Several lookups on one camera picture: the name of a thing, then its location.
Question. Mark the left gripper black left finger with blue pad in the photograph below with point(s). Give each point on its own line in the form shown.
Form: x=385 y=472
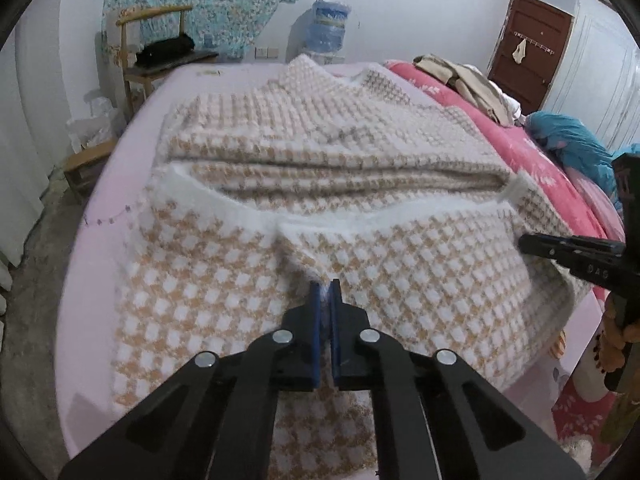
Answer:
x=213 y=418

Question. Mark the white plastic bag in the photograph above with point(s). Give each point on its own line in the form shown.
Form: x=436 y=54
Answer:
x=105 y=123

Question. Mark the white curtain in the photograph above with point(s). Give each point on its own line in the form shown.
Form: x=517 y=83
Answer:
x=23 y=177

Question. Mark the wooden chair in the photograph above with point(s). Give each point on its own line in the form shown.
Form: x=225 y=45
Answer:
x=132 y=74

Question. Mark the beige houndstooth knit coat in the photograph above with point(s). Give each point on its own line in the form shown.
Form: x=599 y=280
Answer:
x=311 y=177

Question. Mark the beige clothes pile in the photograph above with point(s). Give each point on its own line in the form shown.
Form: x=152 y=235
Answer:
x=473 y=86

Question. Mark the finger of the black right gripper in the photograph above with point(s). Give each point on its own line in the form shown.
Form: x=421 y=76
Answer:
x=570 y=249

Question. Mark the person's right hand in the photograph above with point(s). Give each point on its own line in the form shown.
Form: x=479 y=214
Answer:
x=612 y=344

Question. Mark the blue fluffy garment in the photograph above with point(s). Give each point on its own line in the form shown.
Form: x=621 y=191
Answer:
x=573 y=145

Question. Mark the cloth hanging on door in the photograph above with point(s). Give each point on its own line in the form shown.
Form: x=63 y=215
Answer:
x=519 y=52

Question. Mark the blue water bottle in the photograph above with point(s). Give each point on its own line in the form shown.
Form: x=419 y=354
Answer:
x=327 y=28

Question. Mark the black bag on chair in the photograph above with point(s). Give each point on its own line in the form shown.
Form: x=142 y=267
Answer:
x=164 y=51

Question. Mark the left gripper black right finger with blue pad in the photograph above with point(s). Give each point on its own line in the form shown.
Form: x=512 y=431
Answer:
x=434 y=416

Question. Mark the brown wooden door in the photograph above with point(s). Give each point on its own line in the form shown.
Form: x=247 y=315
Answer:
x=546 y=30

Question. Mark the white water dispenser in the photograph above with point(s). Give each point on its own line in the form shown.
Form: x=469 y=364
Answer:
x=325 y=58

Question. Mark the white wardrobe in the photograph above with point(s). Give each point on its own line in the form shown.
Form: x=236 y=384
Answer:
x=597 y=80

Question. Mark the pink floral quilt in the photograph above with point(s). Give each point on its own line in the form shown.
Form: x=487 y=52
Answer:
x=563 y=392

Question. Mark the small wooden stool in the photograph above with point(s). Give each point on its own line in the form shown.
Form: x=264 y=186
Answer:
x=82 y=170

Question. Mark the pink bed sheet mattress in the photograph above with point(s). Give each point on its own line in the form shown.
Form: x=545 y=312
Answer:
x=87 y=316

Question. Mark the wall power socket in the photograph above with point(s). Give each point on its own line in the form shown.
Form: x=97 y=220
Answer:
x=266 y=53

